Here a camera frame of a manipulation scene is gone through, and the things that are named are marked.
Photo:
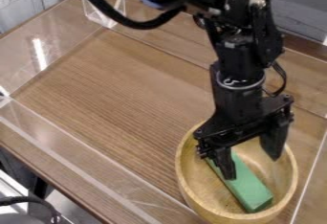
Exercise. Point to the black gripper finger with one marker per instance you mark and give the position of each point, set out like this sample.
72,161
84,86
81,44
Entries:
224,162
272,137

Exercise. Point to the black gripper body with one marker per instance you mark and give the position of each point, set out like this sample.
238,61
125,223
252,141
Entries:
242,109

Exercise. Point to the green rectangular block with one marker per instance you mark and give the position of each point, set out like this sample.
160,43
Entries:
247,188

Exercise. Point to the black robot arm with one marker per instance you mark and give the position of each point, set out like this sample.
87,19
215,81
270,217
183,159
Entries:
242,33

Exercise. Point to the brown wooden bowl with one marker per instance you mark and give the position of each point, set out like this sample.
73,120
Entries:
208,197

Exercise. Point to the clear acrylic corner bracket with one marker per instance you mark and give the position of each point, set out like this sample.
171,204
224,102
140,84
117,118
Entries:
96,16

